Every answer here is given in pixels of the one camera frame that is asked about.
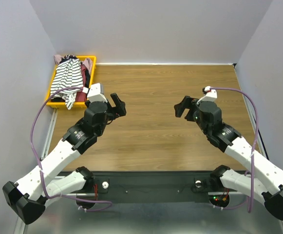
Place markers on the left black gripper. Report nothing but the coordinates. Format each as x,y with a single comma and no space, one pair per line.
118,111

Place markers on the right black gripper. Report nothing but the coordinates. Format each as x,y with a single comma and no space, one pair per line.
190,110

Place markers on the black white striped tank top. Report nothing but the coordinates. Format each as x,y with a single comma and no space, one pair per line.
68,74

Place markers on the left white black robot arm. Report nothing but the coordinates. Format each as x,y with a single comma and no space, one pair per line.
31,195

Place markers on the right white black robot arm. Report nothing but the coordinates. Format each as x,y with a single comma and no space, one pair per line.
266,186

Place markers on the maroon tank top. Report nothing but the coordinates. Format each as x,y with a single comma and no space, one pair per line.
81,97

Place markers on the dark navy tank top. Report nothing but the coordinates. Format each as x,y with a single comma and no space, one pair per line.
88,78

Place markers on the pale pink tank top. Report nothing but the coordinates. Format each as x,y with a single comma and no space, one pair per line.
88,63

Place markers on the yellow plastic bin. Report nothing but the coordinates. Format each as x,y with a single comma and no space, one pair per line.
56,103

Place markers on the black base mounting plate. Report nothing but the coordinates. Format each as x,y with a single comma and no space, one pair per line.
155,186

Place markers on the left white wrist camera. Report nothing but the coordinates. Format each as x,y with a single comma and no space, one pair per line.
95,93

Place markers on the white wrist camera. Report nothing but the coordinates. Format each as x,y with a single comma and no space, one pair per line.
95,93
210,94

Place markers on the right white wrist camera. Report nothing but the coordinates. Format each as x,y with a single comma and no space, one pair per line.
210,94

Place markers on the aluminium extrusion frame rail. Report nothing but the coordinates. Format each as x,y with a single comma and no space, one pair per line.
25,160

